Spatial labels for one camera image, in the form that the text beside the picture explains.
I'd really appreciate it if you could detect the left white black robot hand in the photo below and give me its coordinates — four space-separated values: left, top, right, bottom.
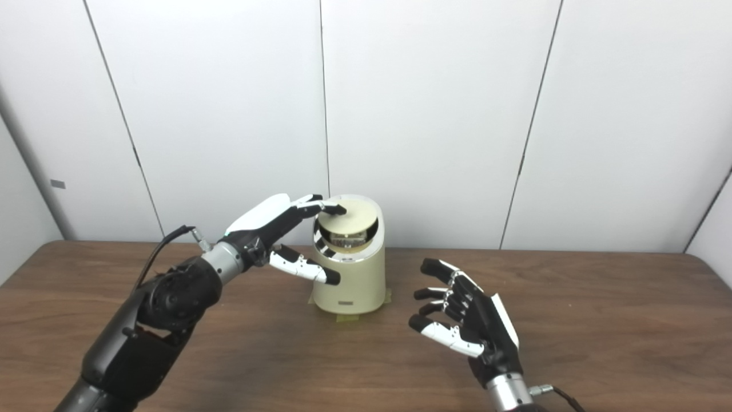
224 193 348 286

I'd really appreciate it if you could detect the cream-colored round bin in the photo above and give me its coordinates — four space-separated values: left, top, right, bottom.
312 195 387 315

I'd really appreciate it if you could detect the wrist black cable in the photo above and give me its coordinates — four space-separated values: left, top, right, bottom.
529 384 587 412
133 225 213 292

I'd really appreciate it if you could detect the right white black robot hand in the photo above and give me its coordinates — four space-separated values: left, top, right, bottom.
408 257 524 385

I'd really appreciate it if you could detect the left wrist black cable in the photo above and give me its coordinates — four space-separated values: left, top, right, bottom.
133 225 213 292

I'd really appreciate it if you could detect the green white milk carton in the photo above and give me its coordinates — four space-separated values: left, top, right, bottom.
332 233 367 252

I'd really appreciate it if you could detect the cream round bin lid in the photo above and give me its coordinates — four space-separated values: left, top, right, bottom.
318 195 380 237

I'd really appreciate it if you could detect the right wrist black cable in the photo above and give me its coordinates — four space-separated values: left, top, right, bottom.
529 384 587 412

